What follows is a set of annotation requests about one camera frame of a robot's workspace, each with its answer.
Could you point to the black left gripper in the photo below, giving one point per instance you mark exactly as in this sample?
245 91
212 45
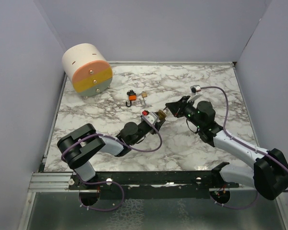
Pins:
158 124

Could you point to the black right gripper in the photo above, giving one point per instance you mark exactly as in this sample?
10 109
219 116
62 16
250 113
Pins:
177 108

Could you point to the orange black padlock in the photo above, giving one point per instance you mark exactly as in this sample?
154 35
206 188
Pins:
130 100

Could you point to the small brass long-shackle padlock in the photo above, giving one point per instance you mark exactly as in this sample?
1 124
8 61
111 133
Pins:
142 99

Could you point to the black-headed key bunch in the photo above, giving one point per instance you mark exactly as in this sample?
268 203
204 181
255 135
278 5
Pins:
131 92

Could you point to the small silver key bunch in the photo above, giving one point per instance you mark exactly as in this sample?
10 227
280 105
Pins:
166 111

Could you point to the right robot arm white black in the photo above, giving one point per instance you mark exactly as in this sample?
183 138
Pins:
266 171

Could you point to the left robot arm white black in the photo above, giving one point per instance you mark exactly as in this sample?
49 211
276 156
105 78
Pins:
78 147

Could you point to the cream cylindrical drawer box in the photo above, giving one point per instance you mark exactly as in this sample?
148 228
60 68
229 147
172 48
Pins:
87 69

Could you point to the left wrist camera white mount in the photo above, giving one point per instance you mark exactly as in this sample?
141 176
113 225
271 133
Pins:
149 117

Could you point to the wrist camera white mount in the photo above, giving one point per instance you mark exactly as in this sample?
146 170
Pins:
149 117
196 93

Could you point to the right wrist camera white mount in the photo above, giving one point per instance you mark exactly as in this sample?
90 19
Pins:
196 93

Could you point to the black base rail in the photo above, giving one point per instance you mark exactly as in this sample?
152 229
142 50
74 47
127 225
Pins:
152 185

